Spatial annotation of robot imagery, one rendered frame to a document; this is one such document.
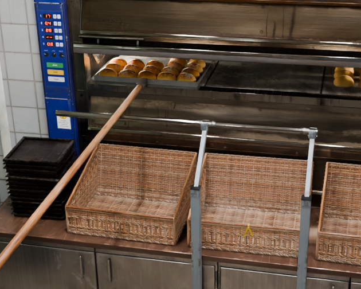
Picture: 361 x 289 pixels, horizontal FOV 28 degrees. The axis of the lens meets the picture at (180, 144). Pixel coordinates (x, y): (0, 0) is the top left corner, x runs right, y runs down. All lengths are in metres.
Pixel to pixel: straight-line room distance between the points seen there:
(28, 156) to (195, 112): 0.87
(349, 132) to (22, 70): 1.71
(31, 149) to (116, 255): 0.71
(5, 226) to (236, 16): 1.54
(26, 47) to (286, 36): 1.34
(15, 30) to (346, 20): 1.65
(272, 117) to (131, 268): 1.01
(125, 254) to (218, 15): 1.22
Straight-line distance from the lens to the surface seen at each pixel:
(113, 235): 3.51
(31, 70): 3.85
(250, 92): 3.56
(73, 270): 3.65
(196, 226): 3.23
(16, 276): 3.80
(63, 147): 3.73
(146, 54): 3.44
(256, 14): 3.44
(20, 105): 3.96
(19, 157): 3.67
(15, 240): 2.45
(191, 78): 3.64
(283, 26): 3.42
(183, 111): 3.67
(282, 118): 3.60
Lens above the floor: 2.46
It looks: 25 degrees down
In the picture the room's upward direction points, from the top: 1 degrees counter-clockwise
